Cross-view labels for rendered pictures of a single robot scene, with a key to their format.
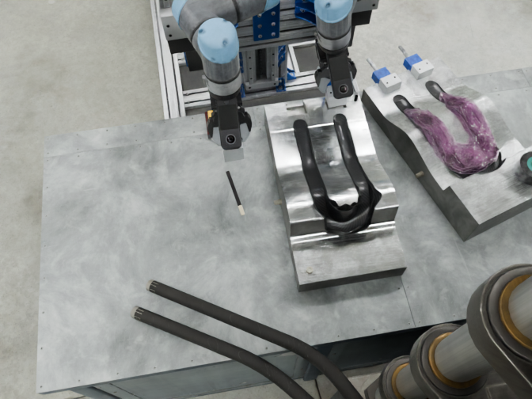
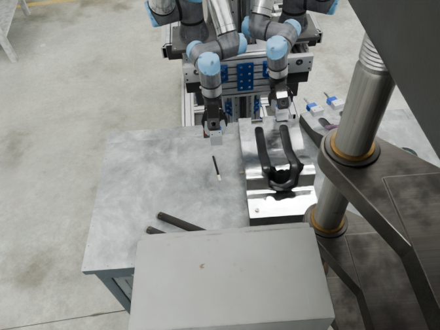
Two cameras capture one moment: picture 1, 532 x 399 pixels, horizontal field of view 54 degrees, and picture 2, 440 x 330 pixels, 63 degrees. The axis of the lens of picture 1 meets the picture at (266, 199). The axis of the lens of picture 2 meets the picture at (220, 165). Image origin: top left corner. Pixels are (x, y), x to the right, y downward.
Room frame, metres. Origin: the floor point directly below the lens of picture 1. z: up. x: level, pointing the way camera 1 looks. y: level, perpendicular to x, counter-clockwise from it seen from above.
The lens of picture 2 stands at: (-0.31, -0.09, 2.01)
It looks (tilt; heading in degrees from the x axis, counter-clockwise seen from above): 51 degrees down; 9
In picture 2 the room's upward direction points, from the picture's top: 5 degrees counter-clockwise
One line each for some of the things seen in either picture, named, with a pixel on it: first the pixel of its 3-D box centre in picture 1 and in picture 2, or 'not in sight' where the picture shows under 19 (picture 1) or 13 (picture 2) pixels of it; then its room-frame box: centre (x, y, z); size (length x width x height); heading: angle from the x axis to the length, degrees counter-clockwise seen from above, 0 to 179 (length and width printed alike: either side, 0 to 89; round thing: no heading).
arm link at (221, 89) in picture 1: (222, 77); (210, 88); (0.72, 0.09, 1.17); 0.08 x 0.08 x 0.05
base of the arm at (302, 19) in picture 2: not in sight; (293, 17); (1.37, -0.25, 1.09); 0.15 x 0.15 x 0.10
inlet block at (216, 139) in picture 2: (229, 133); (215, 129); (0.74, 0.09, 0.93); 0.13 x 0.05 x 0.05; 9
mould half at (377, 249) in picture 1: (330, 182); (275, 162); (0.63, -0.17, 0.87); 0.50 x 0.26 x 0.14; 8
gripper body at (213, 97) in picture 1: (226, 98); (213, 103); (0.73, 0.08, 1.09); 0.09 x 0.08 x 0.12; 8
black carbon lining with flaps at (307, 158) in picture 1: (335, 166); (277, 150); (0.65, -0.17, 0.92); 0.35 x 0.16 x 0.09; 8
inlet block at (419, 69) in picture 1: (412, 61); (331, 100); (1.03, -0.44, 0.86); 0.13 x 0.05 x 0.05; 25
